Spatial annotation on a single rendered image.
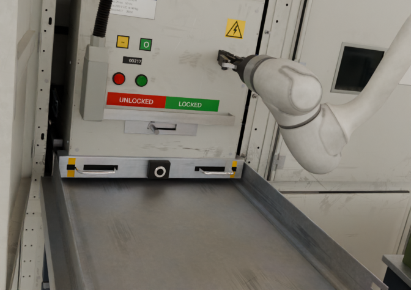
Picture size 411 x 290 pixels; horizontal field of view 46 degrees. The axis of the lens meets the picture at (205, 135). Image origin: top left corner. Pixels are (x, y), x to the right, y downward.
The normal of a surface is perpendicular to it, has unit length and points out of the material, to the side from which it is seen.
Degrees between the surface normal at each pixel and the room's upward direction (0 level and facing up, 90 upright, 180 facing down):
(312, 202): 90
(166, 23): 90
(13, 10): 90
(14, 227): 0
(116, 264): 0
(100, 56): 61
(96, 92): 90
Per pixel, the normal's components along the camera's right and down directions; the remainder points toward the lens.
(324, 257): -0.92, -0.04
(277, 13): 0.35, 0.32
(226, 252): 0.16, -0.94
